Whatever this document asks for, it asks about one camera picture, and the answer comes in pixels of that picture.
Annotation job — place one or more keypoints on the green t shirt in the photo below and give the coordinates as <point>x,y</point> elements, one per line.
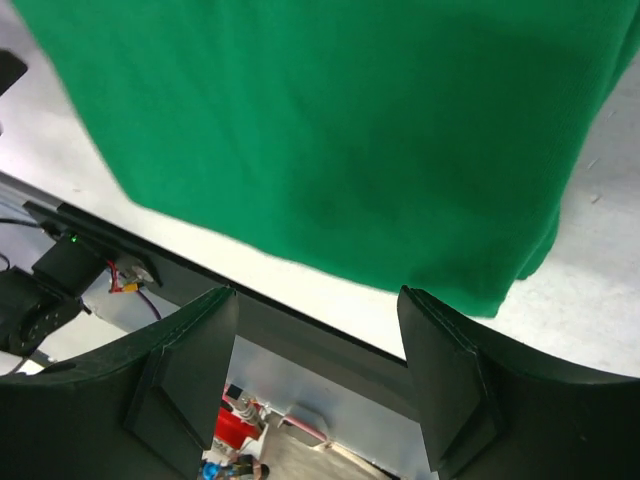
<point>389,143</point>

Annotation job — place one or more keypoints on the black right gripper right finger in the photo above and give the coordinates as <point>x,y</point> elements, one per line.
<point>491,407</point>

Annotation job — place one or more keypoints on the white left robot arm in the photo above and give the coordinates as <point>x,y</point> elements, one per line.
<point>34,305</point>

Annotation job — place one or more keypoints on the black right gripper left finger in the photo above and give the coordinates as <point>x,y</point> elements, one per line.
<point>142,407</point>

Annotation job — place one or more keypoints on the aluminium frame rail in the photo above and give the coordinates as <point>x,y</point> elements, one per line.
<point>15,194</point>

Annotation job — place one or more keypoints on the red object below table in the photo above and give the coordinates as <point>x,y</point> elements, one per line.
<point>240,418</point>

